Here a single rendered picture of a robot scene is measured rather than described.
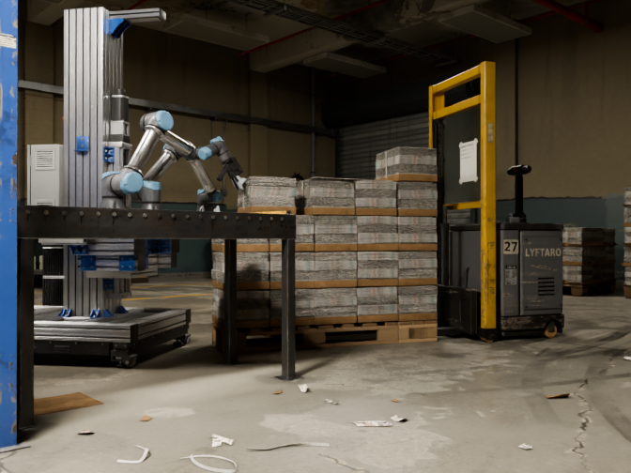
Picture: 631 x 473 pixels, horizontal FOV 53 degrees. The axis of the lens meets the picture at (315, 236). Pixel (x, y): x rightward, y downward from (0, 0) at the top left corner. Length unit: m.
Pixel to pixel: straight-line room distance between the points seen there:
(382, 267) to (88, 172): 1.90
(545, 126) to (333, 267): 7.03
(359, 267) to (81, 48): 2.13
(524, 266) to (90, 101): 2.96
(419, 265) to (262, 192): 1.16
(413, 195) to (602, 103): 6.30
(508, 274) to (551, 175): 6.09
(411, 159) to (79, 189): 2.09
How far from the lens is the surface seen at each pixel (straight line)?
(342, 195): 4.08
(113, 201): 3.67
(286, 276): 3.11
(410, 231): 4.26
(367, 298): 4.14
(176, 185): 11.24
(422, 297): 4.32
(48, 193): 4.02
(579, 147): 10.31
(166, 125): 3.73
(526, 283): 4.57
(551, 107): 10.61
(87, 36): 4.11
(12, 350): 2.32
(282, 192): 3.95
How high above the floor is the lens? 0.67
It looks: level
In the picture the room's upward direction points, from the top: straight up
